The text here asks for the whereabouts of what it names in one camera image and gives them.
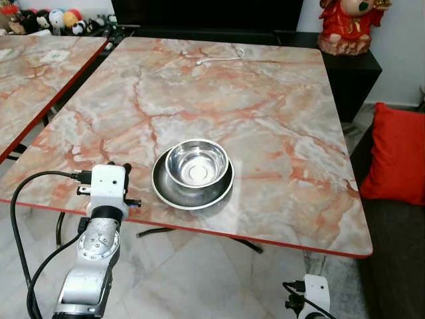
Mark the white blue round plush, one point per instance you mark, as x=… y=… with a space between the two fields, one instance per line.
x=56 y=18

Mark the orange red round plush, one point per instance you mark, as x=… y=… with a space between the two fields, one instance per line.
x=73 y=16

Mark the red pillow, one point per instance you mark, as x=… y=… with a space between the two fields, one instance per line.
x=395 y=156

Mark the panda plush toy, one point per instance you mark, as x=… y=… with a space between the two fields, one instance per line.
x=80 y=28

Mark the steel bowl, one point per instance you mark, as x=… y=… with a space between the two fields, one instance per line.
x=196 y=165

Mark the black television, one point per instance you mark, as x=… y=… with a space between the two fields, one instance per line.
x=206 y=13

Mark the steel plate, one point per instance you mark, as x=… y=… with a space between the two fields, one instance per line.
x=192 y=198

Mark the dark grey sofa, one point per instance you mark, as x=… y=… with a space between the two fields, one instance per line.
x=392 y=259

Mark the large marble pattern table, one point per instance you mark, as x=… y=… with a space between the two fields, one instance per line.
x=265 y=119

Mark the marble pattern side table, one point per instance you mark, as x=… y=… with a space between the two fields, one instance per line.
x=33 y=86

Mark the red figurine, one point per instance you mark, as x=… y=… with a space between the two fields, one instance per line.
x=348 y=26

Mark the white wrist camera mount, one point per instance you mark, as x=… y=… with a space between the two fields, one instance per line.
x=108 y=185
x=317 y=292

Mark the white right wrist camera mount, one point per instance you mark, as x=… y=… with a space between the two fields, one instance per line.
x=317 y=292

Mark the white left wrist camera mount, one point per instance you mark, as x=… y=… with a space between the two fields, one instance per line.
x=108 y=185

